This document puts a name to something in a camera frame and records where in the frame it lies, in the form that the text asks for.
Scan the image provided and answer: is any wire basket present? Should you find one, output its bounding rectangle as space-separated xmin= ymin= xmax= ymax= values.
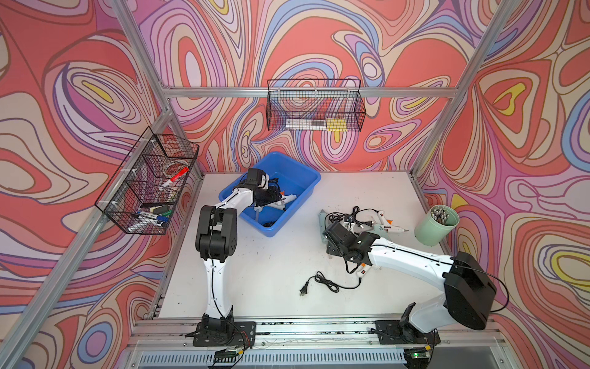
xmin=95 ymin=128 xmax=200 ymax=235
xmin=266 ymin=77 xmax=367 ymax=132

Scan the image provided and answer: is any left wire basket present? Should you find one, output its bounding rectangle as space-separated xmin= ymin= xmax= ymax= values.
xmin=95 ymin=128 xmax=200 ymax=235

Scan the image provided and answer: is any red marker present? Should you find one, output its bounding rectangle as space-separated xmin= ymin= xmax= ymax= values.
xmin=161 ymin=167 xmax=189 ymax=188

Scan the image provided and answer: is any white box in basket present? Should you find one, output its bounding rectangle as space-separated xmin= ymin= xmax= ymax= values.
xmin=285 ymin=118 xmax=327 ymax=131

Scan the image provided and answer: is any back wire basket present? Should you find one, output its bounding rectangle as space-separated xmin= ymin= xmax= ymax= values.
xmin=266 ymin=77 xmax=367 ymax=132

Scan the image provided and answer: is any green pen holder cup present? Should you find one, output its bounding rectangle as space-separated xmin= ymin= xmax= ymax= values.
xmin=414 ymin=204 xmax=459 ymax=246

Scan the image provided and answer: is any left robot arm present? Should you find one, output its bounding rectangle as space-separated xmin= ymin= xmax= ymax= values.
xmin=195 ymin=169 xmax=284 ymax=321

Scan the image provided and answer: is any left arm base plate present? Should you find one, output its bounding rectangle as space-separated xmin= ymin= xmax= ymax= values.
xmin=191 ymin=319 xmax=257 ymax=347

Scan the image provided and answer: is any aluminium front rail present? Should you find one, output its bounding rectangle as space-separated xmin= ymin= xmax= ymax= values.
xmin=116 ymin=315 xmax=519 ymax=368

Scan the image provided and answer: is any yellow box in basket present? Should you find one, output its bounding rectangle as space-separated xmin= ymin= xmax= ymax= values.
xmin=325 ymin=118 xmax=348 ymax=132

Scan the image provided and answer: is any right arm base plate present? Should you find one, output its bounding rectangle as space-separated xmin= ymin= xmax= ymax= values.
xmin=370 ymin=320 xmax=441 ymax=346

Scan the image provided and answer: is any blue plastic storage box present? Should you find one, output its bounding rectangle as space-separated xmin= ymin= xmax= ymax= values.
xmin=240 ymin=152 xmax=321 ymax=238

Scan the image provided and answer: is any blue marker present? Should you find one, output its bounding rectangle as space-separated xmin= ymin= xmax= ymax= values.
xmin=135 ymin=212 xmax=169 ymax=223

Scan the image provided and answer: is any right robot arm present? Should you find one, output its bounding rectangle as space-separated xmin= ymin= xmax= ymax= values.
xmin=322 ymin=222 xmax=497 ymax=335

